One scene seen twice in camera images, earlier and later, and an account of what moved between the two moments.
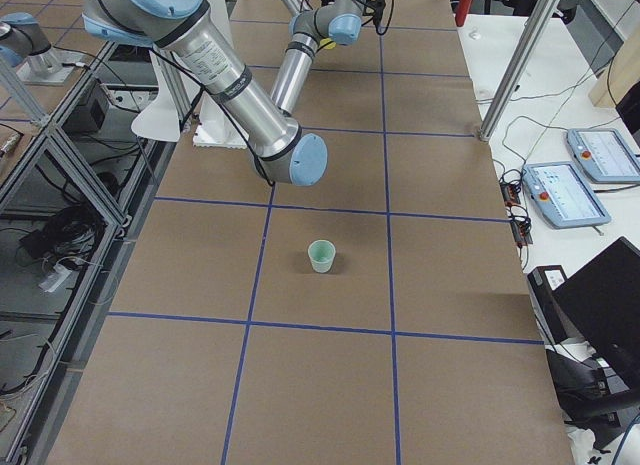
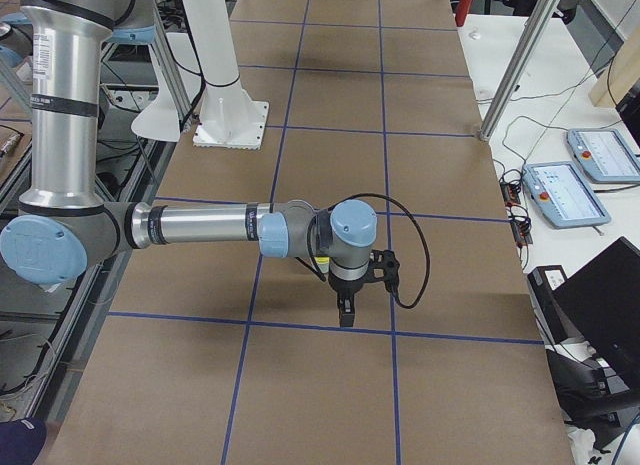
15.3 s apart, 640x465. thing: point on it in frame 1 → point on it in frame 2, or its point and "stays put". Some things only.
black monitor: (600, 305) stays put
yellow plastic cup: (325, 41) → (323, 263)
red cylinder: (465, 1) stays put
